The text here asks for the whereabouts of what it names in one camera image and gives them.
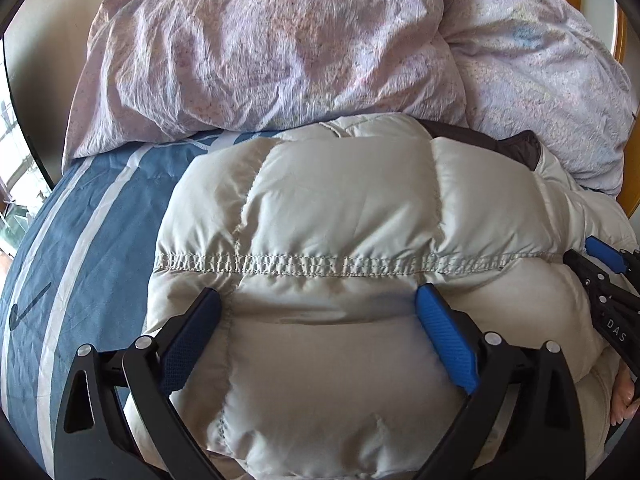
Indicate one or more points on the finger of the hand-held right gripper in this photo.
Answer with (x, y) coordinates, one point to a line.
(595, 275)
(602, 250)

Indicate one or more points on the bright window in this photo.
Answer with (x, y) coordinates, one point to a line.
(12, 200)

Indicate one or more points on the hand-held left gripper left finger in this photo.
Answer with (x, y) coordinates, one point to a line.
(192, 332)

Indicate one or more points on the beige puffer jacket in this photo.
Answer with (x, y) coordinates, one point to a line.
(340, 220)

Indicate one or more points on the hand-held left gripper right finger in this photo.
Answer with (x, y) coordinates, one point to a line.
(445, 335)

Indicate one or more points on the person's right hand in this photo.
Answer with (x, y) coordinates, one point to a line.
(625, 395)

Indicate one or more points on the pink floral duvet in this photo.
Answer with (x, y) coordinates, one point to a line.
(275, 45)

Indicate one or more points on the blue striped bedsheet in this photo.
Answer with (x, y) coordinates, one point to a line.
(75, 240)

